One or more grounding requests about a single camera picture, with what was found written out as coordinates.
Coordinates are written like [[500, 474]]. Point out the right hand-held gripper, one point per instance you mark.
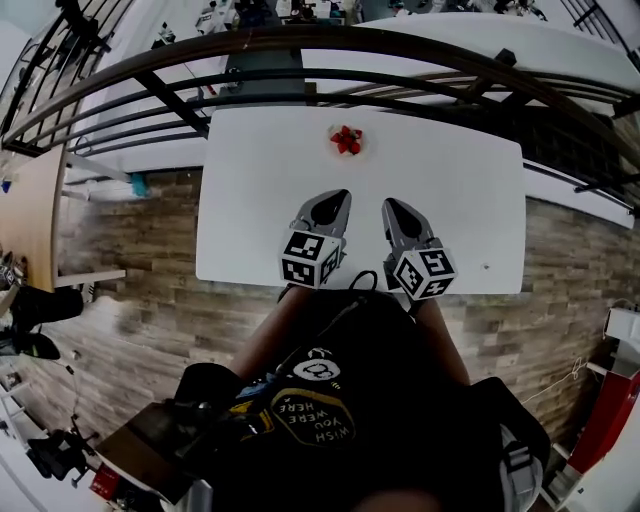
[[425, 275]]

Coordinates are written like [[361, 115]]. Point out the brown box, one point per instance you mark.
[[140, 450]]

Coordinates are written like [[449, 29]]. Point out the white cabinet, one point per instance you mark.
[[625, 332]]

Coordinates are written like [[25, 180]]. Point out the teal object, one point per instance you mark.
[[140, 184]]

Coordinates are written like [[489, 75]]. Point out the person's black printed t-shirt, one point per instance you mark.
[[390, 400]]

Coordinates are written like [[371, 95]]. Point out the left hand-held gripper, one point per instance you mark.
[[310, 260]]

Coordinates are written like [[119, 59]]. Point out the small blue object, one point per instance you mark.
[[6, 186]]

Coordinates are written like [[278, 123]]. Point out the red cabinet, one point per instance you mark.
[[610, 420]]

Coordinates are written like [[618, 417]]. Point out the black bag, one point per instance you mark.
[[45, 305]]

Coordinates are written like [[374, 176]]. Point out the person's left forearm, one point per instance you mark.
[[270, 335]]

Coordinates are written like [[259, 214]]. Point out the small red box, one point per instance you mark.
[[105, 482]]

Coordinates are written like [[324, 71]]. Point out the person's right forearm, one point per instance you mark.
[[442, 340]]

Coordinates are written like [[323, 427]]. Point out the black office chair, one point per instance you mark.
[[57, 452]]

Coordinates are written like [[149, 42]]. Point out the small plate of strawberries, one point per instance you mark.
[[367, 148]]

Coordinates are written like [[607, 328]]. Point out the light wooden table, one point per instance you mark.
[[30, 215]]

